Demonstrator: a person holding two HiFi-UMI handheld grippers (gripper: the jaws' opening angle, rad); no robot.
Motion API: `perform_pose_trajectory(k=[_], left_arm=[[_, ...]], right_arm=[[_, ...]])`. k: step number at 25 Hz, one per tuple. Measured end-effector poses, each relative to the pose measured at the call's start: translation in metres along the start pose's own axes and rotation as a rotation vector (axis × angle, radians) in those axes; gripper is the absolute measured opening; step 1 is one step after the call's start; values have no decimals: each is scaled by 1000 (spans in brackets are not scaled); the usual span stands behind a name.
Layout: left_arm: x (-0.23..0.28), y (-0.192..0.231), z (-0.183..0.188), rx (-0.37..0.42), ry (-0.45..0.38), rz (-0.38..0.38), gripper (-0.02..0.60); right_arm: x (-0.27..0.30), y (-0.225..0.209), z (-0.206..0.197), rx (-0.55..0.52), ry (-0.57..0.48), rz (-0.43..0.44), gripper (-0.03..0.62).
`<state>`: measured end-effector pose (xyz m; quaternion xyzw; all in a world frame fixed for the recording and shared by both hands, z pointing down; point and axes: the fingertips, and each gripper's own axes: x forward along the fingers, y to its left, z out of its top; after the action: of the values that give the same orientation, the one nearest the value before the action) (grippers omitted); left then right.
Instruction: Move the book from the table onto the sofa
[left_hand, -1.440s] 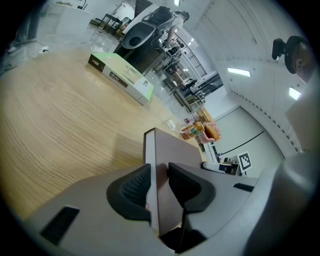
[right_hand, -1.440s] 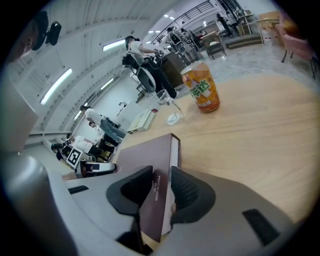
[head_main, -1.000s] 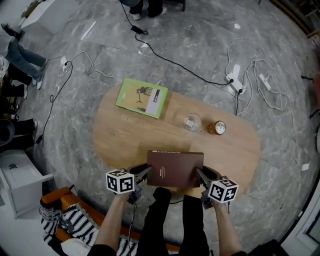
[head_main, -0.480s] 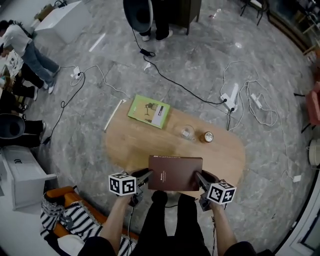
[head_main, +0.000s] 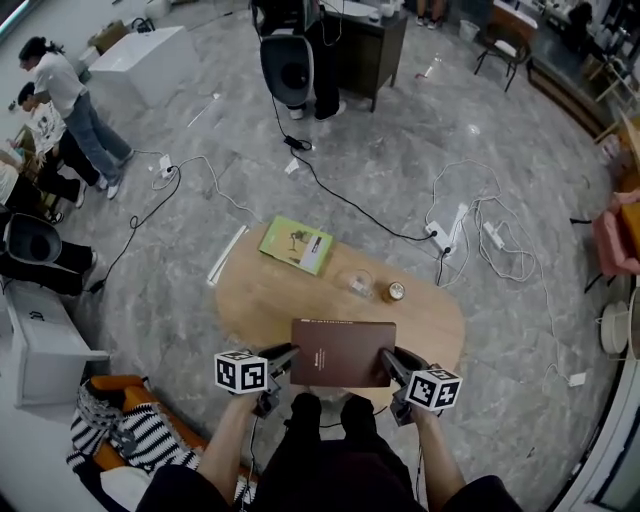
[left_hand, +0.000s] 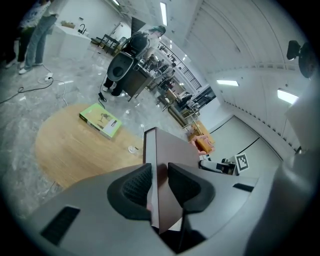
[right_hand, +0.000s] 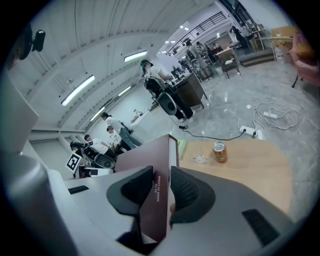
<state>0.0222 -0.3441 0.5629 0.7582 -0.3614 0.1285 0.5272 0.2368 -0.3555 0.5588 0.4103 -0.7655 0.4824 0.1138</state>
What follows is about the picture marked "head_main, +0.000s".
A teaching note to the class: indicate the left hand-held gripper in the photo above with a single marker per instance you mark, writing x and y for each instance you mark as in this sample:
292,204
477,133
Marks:
240,372

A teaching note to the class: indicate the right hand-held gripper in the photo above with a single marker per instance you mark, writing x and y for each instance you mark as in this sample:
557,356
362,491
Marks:
432,390

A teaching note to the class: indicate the brown notebook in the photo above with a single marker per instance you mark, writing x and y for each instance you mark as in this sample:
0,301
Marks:
342,350

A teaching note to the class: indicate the orange sofa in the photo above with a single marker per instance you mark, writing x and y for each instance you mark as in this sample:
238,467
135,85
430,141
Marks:
107,382

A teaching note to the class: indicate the person's right forearm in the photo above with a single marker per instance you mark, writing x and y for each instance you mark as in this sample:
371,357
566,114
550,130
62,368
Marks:
440,460

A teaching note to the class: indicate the person's left forearm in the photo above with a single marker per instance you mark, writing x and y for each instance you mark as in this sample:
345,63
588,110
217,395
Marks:
225,440

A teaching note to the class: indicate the wooden coffee table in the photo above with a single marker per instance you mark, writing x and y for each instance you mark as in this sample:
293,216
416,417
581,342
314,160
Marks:
265,305

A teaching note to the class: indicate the green book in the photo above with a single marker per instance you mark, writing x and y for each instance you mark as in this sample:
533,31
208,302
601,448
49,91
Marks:
292,245

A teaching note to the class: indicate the person's black trousers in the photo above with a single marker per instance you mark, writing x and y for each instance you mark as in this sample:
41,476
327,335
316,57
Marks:
306,415

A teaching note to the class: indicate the golden drink can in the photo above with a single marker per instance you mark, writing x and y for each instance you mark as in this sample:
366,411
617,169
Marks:
395,292

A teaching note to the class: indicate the clear glass cup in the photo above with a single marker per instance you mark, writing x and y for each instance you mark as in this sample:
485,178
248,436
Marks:
357,285

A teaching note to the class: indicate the person's dark shirt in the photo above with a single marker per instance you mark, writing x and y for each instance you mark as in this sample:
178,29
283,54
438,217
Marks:
330,480

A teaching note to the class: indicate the white power strip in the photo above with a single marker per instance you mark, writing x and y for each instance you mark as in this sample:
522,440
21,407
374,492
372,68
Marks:
494,235
165,167
440,237

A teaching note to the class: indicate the white power adapter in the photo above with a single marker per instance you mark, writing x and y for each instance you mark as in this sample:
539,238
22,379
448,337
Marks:
577,379

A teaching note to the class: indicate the grey knotted scarf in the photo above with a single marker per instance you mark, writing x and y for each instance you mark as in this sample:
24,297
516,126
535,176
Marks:
124,440

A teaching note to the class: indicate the grey fringed throw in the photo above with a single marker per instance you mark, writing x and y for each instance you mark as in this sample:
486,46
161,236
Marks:
97,402

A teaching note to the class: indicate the white fluffy blanket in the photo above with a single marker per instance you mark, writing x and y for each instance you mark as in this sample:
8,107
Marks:
122,490

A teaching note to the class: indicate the white round side table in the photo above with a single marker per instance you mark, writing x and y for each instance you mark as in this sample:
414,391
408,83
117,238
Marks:
615,327

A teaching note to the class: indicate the white vanity cabinet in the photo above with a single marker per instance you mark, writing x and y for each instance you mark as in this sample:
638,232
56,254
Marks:
45,345

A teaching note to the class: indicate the pink armchair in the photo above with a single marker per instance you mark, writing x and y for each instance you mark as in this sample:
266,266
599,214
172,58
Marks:
612,245

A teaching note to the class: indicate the yellow cushion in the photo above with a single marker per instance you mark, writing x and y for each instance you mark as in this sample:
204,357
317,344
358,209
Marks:
631,220

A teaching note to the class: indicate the grey shell backpack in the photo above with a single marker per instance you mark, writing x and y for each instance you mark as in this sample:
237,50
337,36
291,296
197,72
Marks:
32,240
287,70

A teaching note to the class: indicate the dark wooden desk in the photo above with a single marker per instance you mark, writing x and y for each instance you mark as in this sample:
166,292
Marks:
365,55

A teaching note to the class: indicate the dark low bench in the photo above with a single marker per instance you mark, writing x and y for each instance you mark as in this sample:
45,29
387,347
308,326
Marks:
565,95

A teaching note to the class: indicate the white bathtub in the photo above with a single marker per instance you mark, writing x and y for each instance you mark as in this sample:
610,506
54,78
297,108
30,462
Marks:
145,60

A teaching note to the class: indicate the dark chair with white seat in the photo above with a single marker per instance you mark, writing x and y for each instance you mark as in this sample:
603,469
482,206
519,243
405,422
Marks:
502,50

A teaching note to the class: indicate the white waste bin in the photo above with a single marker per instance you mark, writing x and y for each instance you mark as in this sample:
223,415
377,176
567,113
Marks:
468,30

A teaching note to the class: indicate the white basin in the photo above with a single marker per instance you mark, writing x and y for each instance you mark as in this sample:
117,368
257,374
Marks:
350,7

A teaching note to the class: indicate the cardboard box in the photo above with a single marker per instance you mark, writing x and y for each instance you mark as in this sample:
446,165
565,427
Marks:
107,35

